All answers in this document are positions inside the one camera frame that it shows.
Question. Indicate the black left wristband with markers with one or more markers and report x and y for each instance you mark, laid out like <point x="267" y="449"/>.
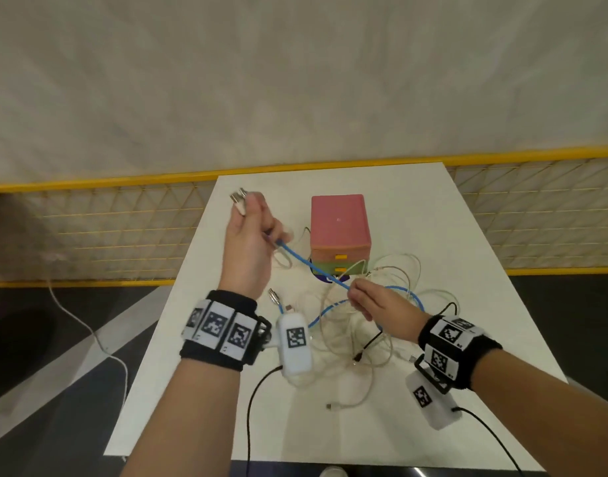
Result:
<point x="219" y="332"/>

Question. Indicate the white shoe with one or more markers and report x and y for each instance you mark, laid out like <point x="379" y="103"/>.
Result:
<point x="334" y="471"/>

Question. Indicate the black wristband with markers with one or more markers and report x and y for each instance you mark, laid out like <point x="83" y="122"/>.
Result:
<point x="458" y="352"/>
<point x="219" y="332"/>

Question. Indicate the dark blue round container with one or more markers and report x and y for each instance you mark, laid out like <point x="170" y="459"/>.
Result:
<point x="324" y="278"/>

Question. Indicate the person's right hand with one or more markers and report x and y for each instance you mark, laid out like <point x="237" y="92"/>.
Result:
<point x="383" y="305"/>

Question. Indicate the person's right forearm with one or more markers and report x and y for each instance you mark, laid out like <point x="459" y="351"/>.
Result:
<point x="547" y="422"/>

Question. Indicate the pink drawer box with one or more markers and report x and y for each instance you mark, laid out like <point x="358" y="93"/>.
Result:
<point x="339" y="223"/>

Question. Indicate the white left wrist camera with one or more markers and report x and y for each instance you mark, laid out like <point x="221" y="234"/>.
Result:
<point x="294" y="347"/>

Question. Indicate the black right wristband with markers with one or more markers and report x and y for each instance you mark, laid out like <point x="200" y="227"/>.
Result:
<point x="458" y="352"/>

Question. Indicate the person's left forearm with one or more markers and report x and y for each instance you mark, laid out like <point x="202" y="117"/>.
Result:
<point x="185" y="422"/>

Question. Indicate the person's left hand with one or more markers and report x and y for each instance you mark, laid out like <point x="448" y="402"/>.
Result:
<point x="247" y="253"/>

